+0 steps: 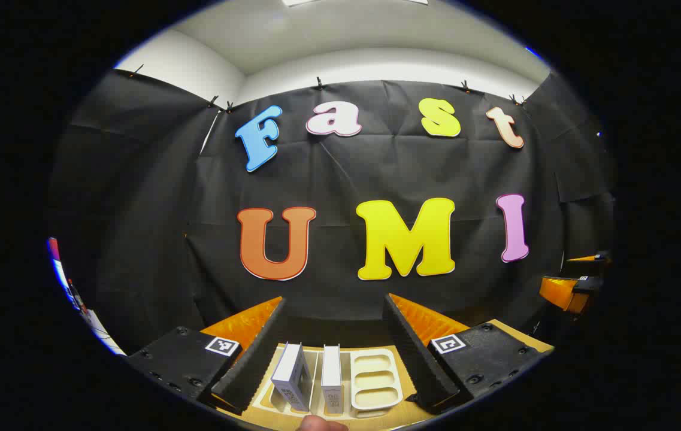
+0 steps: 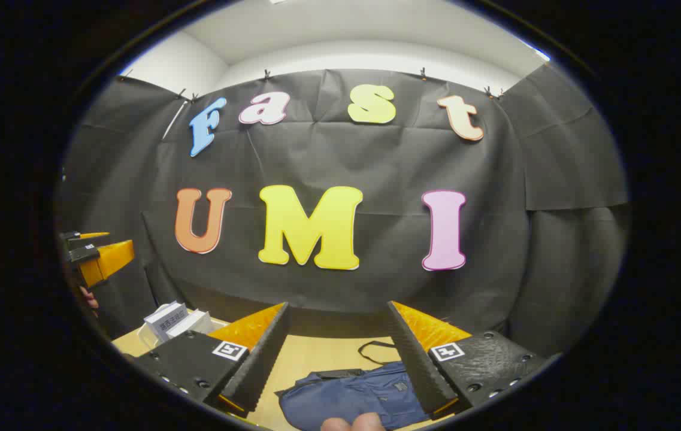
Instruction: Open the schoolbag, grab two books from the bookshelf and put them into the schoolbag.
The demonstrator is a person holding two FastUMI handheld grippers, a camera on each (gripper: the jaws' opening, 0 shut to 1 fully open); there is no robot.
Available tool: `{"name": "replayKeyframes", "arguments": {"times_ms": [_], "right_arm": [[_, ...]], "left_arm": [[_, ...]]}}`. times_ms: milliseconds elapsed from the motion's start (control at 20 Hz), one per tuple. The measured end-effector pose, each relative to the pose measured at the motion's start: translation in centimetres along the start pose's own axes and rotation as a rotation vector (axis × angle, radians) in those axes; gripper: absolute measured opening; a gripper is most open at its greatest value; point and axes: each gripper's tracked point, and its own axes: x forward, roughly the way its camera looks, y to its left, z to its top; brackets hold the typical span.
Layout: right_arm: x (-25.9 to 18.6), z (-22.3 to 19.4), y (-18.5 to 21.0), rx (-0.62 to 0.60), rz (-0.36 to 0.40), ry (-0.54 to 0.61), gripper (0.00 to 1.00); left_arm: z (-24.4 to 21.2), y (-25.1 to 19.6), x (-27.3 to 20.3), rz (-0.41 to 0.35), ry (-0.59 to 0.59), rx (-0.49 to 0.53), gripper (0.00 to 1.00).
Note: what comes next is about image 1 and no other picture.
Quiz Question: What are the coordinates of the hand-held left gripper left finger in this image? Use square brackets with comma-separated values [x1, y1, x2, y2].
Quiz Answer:
[126, 296, 288, 415]

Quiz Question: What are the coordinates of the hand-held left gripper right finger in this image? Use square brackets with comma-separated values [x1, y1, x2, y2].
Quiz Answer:
[382, 293, 555, 415]

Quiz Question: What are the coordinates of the pale blue cover book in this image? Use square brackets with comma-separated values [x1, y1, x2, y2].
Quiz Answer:
[271, 342, 312, 412]

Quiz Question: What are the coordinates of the white bookshelf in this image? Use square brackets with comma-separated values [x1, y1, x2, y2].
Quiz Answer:
[253, 342, 405, 420]

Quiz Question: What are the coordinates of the white grey patterned book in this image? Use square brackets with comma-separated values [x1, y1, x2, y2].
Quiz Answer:
[320, 345, 344, 415]

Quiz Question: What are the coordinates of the white flat item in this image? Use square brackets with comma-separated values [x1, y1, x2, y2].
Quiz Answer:
[83, 308, 127, 357]

